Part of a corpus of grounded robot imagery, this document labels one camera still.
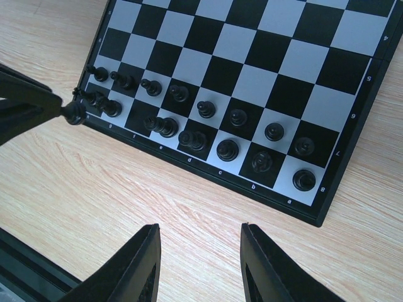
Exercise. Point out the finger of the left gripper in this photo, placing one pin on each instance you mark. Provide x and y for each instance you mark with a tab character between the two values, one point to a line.
19	118
21	88

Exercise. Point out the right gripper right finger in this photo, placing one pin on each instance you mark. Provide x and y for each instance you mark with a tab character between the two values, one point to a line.
269	274

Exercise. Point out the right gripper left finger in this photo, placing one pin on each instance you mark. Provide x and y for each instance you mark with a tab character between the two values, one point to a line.
131	274

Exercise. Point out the black pawn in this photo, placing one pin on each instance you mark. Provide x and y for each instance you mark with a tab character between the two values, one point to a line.
166	127
126	82
262	162
238	117
193	140
100	73
304	180
110	107
227	150
74	113
304	146

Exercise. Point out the black rook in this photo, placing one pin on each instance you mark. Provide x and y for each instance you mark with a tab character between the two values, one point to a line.
94	99

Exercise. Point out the black chess piece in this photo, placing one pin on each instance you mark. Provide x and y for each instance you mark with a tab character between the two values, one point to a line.
153	88
179	93
274	132
206	109

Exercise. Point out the black white chess board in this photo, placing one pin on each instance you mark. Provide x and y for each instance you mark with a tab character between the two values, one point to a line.
315	67

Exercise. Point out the black aluminium mounting rail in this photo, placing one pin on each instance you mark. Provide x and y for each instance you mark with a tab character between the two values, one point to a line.
26	275

